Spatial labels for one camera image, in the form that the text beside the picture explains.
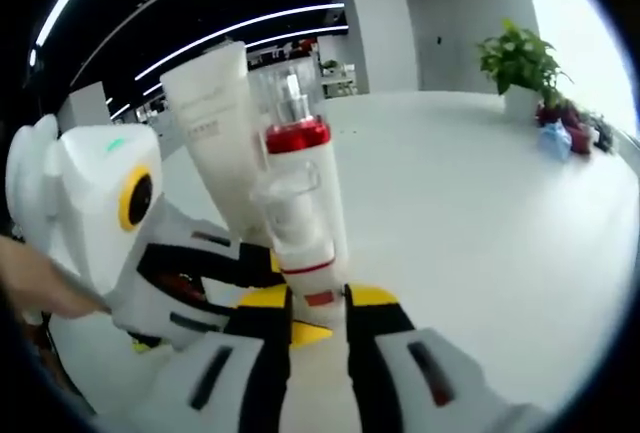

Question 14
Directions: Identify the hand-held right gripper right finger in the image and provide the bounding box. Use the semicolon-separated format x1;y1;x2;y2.
344;282;551;433

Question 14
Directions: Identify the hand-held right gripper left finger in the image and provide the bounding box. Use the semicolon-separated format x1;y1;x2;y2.
97;286;294;433

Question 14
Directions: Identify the white skincare tube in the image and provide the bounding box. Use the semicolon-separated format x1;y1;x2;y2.
159;40;274;242

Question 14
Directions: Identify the white red-banded skincare bottle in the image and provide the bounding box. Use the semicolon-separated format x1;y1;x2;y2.
247;65;351;284

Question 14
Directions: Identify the person's left hand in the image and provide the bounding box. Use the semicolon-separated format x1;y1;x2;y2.
0;237;111;322

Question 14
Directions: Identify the blue plastic bag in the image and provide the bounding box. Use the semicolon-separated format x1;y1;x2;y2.
537;120;572;162

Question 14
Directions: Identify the dark red bag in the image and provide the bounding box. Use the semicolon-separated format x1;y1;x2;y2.
534;100;614;155

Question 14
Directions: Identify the black bag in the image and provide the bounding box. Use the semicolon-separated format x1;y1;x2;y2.
590;116;617;153

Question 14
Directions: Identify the potted green plant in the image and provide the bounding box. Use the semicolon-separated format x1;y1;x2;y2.
474;17;575;123

